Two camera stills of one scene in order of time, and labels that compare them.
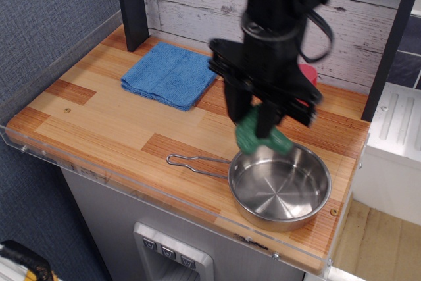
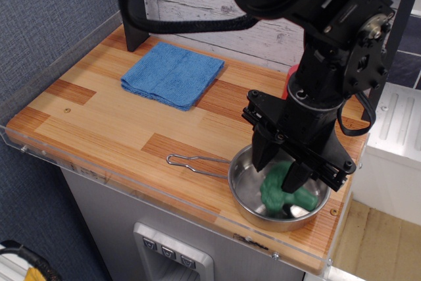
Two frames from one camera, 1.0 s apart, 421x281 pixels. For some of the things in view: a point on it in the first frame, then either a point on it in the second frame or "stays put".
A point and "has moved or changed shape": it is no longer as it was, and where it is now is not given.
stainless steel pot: [271, 189] stays put
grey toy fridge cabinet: [110, 215] stays put
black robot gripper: [266, 62] → [302, 126]
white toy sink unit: [389, 178] stays put
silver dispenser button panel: [166, 258] stays put
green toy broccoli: [248, 139] has moved or changed shape
